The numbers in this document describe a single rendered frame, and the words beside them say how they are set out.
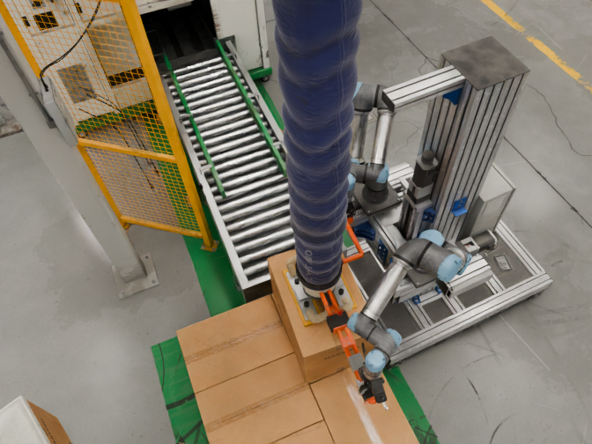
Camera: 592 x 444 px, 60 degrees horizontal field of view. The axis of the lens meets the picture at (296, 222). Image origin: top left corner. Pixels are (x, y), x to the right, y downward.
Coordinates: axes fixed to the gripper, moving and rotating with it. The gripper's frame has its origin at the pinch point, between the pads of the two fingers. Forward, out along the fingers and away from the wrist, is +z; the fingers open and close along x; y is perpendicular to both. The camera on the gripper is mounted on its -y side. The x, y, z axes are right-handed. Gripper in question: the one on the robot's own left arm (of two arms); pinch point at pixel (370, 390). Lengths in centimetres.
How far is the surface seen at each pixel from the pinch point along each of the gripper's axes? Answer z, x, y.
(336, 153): -105, -1, 48
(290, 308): 13, 18, 56
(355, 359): -1.3, 0.8, 14.7
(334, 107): -125, 0, 48
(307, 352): 13.0, 18.5, 30.7
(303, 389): 53, 23, 26
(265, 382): 53, 42, 37
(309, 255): -39, 8, 53
